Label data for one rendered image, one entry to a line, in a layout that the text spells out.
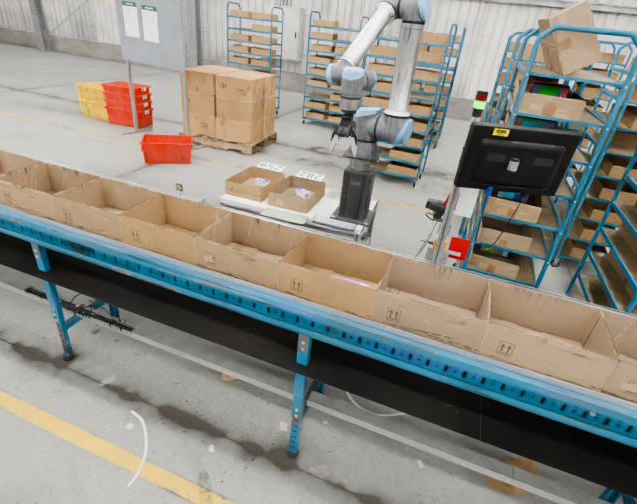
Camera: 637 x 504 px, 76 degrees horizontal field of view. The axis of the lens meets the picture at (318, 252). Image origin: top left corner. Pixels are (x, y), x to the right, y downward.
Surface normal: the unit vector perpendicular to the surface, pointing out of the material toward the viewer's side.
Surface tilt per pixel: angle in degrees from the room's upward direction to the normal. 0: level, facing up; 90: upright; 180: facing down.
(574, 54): 91
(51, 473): 0
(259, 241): 89
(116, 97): 94
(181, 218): 89
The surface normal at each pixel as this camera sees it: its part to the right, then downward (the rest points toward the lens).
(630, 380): -0.37, 0.44
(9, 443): 0.10, -0.86
